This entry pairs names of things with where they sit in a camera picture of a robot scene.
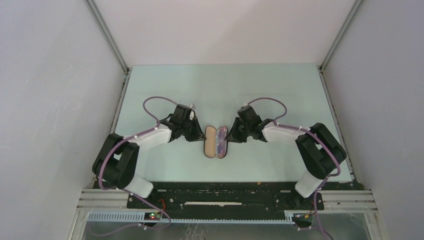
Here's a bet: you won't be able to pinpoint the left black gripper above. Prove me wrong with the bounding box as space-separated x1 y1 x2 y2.
181 116 207 143

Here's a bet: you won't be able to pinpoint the pink transparent sunglasses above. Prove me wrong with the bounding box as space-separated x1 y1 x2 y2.
216 126 228 159

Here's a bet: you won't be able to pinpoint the black glasses case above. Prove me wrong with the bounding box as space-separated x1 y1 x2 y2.
203 125 229 159

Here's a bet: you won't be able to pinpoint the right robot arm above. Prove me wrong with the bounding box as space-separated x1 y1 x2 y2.
225 105 347 209

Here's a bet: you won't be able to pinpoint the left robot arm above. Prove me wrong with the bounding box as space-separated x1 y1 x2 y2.
92 104 206 208

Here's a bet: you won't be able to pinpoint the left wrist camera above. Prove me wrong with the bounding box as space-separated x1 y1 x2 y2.
188 103 196 119

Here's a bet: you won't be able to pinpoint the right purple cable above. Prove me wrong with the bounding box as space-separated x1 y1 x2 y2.
246 96 342 240

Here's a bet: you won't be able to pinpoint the purple cable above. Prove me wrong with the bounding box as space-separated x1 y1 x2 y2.
97 96 180 229
246 96 342 240

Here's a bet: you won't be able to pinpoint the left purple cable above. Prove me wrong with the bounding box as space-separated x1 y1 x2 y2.
97 96 180 229

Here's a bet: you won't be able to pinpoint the grey cable duct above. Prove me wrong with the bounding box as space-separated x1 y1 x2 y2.
86 211 295 225

